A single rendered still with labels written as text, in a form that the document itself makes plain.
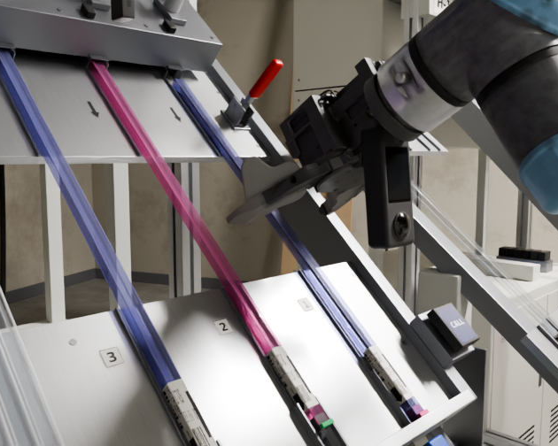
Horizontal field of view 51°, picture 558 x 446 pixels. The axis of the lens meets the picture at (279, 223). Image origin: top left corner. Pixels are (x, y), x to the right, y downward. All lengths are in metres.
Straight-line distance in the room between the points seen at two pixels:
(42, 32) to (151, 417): 0.44
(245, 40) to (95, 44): 3.50
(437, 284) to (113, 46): 0.53
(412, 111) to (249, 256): 3.72
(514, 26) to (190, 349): 0.35
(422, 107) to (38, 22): 0.41
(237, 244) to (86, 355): 3.78
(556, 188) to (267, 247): 3.72
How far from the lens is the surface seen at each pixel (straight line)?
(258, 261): 4.18
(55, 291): 1.34
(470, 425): 0.74
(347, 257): 0.70
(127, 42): 0.76
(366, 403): 0.58
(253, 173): 0.60
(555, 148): 0.46
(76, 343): 0.47
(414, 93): 0.51
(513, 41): 0.48
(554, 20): 0.49
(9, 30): 0.70
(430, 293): 0.86
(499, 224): 3.79
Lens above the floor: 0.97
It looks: 7 degrees down
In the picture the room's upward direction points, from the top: straight up
